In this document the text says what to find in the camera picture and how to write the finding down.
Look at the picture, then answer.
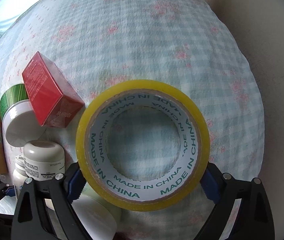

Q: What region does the white jar black lid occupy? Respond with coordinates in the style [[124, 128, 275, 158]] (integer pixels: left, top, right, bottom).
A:
[[23, 140, 66, 181]]

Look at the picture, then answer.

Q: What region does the yellow packing tape roll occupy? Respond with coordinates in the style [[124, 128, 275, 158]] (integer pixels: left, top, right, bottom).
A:
[[76, 80, 210, 211]]

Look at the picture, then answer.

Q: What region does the red cosmetic box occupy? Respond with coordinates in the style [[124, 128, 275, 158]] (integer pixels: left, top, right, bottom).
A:
[[22, 51, 85, 128]]

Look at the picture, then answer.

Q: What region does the small white pill bottle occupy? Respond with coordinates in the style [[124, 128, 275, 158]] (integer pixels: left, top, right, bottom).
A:
[[13, 155, 28, 199]]

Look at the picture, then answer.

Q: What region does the green white lidded bottle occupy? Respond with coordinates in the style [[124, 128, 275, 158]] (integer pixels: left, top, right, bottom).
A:
[[0, 83, 48, 147]]

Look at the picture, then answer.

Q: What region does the checkered floral bed sheet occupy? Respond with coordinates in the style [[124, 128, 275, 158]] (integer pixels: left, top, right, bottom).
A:
[[0, 0, 265, 239]]

